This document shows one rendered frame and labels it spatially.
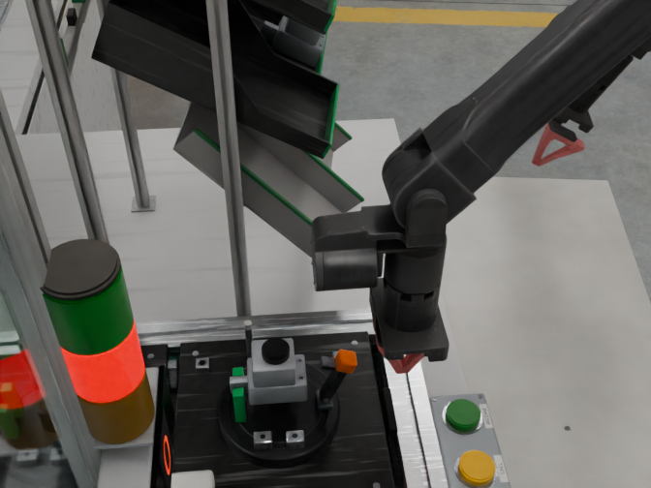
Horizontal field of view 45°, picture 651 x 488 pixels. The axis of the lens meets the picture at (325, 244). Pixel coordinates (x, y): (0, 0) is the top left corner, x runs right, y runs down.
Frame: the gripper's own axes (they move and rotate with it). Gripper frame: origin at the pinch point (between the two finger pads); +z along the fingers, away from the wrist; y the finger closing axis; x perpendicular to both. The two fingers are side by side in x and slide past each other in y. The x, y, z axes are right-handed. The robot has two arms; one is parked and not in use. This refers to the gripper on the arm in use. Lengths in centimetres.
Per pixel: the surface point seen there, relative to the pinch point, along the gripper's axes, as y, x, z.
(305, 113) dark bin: -27.6, -8.1, -15.5
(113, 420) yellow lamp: 21.0, -25.4, -24.0
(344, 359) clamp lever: 0.2, -6.6, -2.4
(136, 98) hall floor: -222, -60, 103
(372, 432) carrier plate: 2.8, -3.4, 8.0
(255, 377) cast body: 1.8, -16.2, -2.7
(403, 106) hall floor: -207, 44, 104
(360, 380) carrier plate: -4.6, -3.8, 8.0
